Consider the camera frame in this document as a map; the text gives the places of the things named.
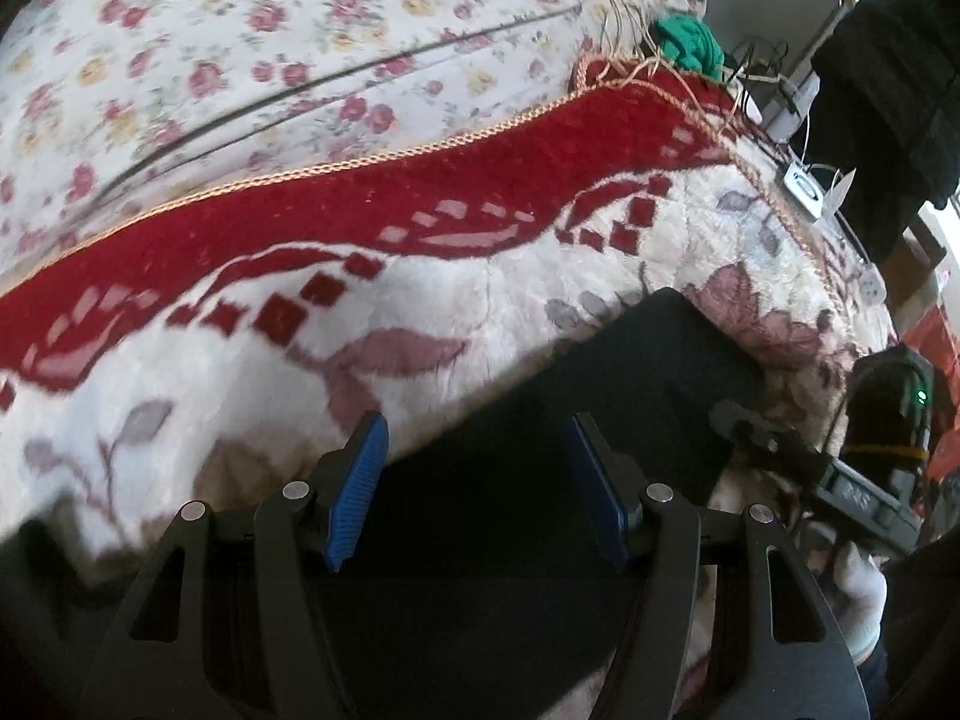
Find white gloved right hand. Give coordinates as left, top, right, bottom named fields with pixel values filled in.
left=794, top=518, right=887, bottom=665

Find black pants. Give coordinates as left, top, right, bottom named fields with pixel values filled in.
left=2, top=289, right=763, bottom=718

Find green cloth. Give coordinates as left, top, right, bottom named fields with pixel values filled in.
left=651, top=15, right=724, bottom=80

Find white power strip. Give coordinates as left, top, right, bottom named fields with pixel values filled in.
left=781, top=161, right=825, bottom=221

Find red white floral blanket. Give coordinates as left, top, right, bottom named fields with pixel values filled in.
left=2, top=62, right=893, bottom=578

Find white floral bed sheet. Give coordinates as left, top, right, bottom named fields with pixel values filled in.
left=2, top=0, right=703, bottom=278

